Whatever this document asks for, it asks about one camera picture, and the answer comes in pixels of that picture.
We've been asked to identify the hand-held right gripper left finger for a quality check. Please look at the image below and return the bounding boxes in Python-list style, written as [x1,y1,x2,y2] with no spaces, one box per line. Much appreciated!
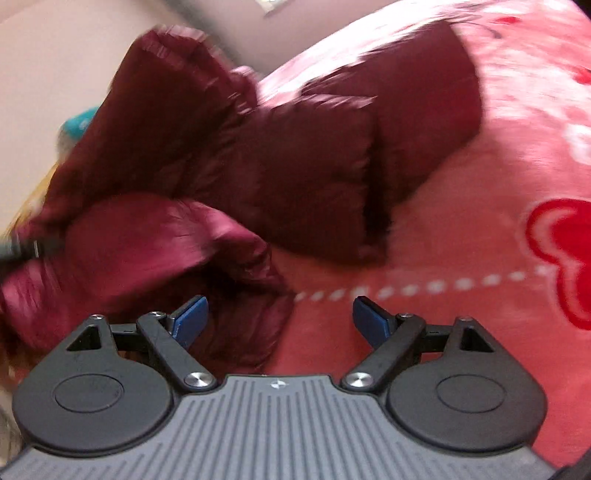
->
[65,295,219,393]

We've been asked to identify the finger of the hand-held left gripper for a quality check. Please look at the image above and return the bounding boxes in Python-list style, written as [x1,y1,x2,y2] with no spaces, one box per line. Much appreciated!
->
[0,233,44,266]

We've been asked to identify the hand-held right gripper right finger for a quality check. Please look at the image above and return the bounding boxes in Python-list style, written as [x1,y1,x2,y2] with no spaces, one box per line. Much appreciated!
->
[341,295,492,393]

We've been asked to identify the maroon down jacket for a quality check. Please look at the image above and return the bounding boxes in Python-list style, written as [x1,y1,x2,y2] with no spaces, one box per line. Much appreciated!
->
[0,25,483,374]

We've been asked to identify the pink heart printed blanket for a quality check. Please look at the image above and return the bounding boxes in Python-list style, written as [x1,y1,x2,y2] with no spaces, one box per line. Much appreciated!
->
[256,0,591,467]

